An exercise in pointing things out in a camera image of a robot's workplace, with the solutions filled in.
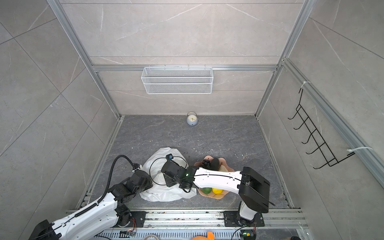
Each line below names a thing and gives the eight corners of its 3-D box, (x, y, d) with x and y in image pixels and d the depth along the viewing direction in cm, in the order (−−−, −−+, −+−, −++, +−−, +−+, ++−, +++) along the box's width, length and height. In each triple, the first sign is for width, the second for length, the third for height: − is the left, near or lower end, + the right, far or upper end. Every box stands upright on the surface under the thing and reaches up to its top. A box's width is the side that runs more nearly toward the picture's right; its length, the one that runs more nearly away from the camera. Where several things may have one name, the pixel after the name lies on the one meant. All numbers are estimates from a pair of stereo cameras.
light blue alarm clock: (186, 125, 115) (186, 122, 112) (187, 114, 123) (187, 111, 120) (197, 125, 115) (197, 122, 112) (197, 114, 123) (197, 111, 120)
